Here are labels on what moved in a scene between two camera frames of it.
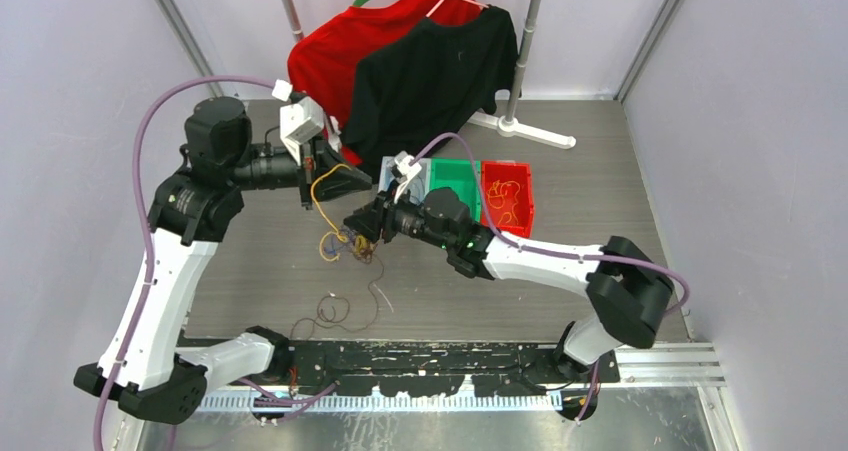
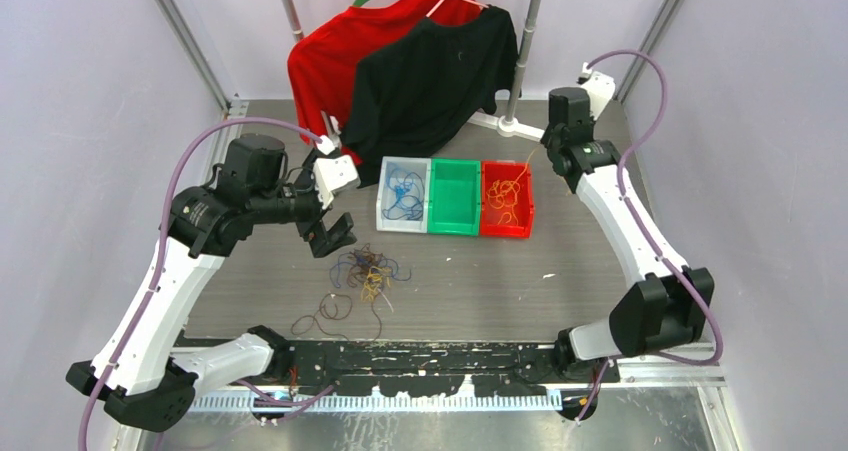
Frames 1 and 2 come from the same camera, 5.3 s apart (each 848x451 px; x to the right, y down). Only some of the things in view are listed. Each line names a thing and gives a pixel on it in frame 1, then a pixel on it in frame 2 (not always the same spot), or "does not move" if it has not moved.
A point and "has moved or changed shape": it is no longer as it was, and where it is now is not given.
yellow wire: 360,243 has moved or changed shape
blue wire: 350,235 has moved or changed shape
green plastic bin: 460,176 does not move
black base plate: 433,367 does not move
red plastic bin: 507,187 does not move
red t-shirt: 324,61 does not move
